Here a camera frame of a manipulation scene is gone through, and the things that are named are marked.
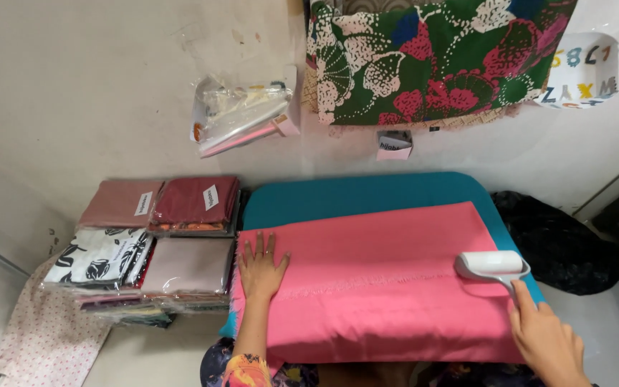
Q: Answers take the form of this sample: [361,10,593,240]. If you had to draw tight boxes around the person's right hand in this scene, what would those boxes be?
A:
[508,295,591,378]

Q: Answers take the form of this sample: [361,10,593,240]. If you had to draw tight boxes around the person's left hand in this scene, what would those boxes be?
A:
[237,231,291,302]

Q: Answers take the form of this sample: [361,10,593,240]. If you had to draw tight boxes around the white lint roller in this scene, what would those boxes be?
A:
[454,250,532,303]

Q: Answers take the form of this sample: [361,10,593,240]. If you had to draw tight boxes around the pink fabric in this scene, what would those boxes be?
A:
[230,201,528,367]

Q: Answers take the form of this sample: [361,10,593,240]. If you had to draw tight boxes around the beige fabric packet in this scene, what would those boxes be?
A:
[140,236,235,296]

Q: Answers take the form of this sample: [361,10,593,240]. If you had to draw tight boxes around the orange fabric packet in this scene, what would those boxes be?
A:
[148,220,236,238]

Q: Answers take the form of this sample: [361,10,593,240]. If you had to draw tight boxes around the person's floral patterned garment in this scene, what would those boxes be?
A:
[200,338,603,387]

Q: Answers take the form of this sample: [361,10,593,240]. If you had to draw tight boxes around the black plastic bag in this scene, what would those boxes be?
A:
[491,191,619,296]

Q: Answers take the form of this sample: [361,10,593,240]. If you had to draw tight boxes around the maroon fabric packet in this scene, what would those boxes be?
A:
[150,176,240,226]

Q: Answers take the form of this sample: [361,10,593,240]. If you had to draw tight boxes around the stack of mixed fabric packets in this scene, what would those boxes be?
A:
[76,287,232,329]

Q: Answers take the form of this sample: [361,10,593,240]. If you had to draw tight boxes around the teal padded ironing board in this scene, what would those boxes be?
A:
[218,172,547,339]

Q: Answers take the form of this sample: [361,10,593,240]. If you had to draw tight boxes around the dusty pink fabric packet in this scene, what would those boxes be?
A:
[77,179,165,231]

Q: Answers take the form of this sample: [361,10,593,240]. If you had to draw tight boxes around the black white leaf print packet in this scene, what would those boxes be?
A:
[42,228,154,288]

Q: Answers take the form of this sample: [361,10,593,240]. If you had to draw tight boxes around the pile of clear plastic bags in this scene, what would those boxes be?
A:
[189,66,301,159]

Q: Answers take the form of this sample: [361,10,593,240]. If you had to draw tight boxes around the pink label tag holder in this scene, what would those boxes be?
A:
[375,129,414,161]

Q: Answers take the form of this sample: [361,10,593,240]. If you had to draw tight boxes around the pink dotted cloth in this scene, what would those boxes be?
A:
[0,255,111,387]

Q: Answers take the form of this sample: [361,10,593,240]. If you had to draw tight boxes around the white alphabet print container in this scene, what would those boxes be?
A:
[535,31,619,110]

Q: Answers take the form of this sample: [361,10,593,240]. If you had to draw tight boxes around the green floral print cloth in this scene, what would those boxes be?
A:
[305,0,579,127]

